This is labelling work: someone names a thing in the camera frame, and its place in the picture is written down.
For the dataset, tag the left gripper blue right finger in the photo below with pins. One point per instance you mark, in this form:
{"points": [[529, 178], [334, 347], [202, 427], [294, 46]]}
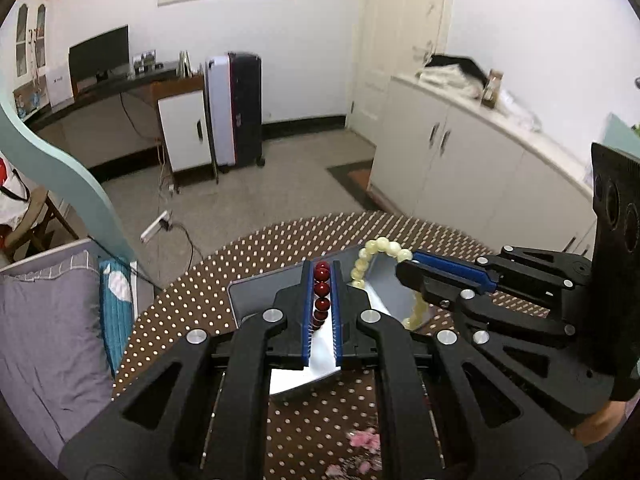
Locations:
{"points": [[445, 411]]}

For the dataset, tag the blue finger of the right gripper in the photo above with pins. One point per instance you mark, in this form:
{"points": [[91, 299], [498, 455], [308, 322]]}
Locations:
{"points": [[462, 273], [430, 287]]}

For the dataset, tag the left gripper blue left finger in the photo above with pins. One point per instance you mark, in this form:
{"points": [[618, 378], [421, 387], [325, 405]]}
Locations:
{"points": [[200, 410]]}

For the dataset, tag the pink charm keychain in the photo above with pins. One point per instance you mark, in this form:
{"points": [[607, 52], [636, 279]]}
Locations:
{"points": [[363, 460]]}

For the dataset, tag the person right hand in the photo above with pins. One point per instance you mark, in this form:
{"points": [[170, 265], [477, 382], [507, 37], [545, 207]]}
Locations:
{"points": [[602, 424]]}

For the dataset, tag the long white sideboard cabinet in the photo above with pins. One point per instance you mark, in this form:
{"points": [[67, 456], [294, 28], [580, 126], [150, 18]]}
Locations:
{"points": [[446, 159]]}

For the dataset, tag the dark grey storage box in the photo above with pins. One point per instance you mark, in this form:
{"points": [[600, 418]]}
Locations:
{"points": [[386, 294]]}

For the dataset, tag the grey bedding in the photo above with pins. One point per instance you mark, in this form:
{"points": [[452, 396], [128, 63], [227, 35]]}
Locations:
{"points": [[54, 371]]}

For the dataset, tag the white plastic bag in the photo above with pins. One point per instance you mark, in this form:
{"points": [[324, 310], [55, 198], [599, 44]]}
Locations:
{"points": [[513, 109]]}

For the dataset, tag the small brown bottle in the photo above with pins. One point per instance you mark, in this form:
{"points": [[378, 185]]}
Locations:
{"points": [[491, 90]]}

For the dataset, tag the teal panel on sideboard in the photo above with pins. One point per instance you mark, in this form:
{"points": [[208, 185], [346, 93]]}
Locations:
{"points": [[618, 135]]}

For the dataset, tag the white cloth pile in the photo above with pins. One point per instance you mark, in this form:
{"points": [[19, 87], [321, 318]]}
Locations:
{"points": [[451, 78]]}

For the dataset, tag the white power strip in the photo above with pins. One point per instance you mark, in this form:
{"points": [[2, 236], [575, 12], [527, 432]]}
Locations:
{"points": [[161, 223]]}

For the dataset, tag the wooden chair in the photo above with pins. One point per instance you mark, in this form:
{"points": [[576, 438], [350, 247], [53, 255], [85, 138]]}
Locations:
{"points": [[32, 230]]}

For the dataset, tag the white door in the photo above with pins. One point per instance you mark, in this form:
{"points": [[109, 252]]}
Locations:
{"points": [[392, 37]]}

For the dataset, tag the white tote bag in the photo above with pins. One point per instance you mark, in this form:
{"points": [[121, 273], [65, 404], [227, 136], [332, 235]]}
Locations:
{"points": [[15, 195]]}

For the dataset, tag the white black air cooler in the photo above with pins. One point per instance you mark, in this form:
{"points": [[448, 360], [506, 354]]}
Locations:
{"points": [[233, 95]]}

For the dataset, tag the dark desk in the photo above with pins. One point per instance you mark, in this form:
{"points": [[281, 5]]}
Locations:
{"points": [[112, 130]]}

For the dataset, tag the small white brown cabinet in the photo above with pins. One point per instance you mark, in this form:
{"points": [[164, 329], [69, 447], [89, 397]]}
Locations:
{"points": [[181, 113]]}

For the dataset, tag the black computer monitor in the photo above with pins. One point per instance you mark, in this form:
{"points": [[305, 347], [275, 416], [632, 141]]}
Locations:
{"points": [[100, 57]]}

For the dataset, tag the white glass door cupboard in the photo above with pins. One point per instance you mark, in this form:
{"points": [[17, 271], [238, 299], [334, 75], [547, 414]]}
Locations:
{"points": [[23, 57]]}

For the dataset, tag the teal loft bed frame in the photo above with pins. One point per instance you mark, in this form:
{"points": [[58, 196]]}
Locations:
{"points": [[63, 175]]}

